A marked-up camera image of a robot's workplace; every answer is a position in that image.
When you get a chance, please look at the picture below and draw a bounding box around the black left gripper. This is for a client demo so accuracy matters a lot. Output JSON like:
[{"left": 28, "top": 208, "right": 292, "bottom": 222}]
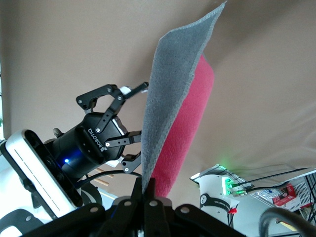
[{"left": 53, "top": 82, "right": 150, "bottom": 180}]

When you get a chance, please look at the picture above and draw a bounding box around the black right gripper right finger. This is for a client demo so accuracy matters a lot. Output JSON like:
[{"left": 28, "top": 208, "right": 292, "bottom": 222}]
[{"left": 144, "top": 177, "right": 247, "bottom": 237}]

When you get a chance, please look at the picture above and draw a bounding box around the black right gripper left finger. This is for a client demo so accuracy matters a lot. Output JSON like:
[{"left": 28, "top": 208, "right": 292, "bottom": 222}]
[{"left": 24, "top": 177, "right": 146, "bottom": 237}]

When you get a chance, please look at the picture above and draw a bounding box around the grey and pink towel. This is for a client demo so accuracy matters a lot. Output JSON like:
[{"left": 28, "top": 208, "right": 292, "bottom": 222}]
[{"left": 141, "top": 1, "right": 227, "bottom": 198}]

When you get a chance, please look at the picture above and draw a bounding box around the white rack with wooden rods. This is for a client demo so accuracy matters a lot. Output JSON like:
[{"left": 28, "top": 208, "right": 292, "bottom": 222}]
[{"left": 94, "top": 167, "right": 117, "bottom": 201}]

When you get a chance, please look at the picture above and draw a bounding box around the brown table cover sheet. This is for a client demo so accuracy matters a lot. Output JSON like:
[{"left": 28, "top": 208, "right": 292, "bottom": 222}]
[{"left": 0, "top": 0, "right": 316, "bottom": 198}]

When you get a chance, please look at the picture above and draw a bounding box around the red cardboard box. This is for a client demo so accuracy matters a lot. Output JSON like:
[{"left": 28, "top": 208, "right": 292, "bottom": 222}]
[{"left": 272, "top": 183, "right": 297, "bottom": 206}]

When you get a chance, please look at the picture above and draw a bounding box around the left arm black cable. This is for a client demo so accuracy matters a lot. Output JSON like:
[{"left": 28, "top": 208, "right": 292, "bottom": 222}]
[{"left": 74, "top": 169, "right": 143, "bottom": 185}]

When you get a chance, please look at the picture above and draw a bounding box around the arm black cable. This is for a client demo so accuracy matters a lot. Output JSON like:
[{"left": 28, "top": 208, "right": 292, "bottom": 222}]
[
  {"left": 259, "top": 206, "right": 316, "bottom": 237},
  {"left": 74, "top": 169, "right": 143, "bottom": 185}
]

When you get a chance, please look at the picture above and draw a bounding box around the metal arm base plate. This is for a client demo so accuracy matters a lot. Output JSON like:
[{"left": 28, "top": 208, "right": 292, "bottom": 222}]
[{"left": 189, "top": 163, "right": 247, "bottom": 185}]

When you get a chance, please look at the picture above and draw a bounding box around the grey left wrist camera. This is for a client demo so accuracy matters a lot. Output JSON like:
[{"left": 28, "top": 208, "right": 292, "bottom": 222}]
[{"left": 0, "top": 129, "right": 84, "bottom": 220}]

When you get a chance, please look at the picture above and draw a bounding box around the thin black base cable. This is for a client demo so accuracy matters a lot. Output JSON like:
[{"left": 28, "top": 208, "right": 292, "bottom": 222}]
[
  {"left": 232, "top": 167, "right": 311, "bottom": 186},
  {"left": 233, "top": 172, "right": 316, "bottom": 195}
]

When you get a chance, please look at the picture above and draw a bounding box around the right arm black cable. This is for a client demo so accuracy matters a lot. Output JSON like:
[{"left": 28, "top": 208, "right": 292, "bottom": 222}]
[{"left": 259, "top": 206, "right": 316, "bottom": 237}]

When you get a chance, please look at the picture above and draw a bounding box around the white wire shelf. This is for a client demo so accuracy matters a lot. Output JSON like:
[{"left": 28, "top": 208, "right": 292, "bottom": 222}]
[{"left": 295, "top": 169, "right": 316, "bottom": 216}]

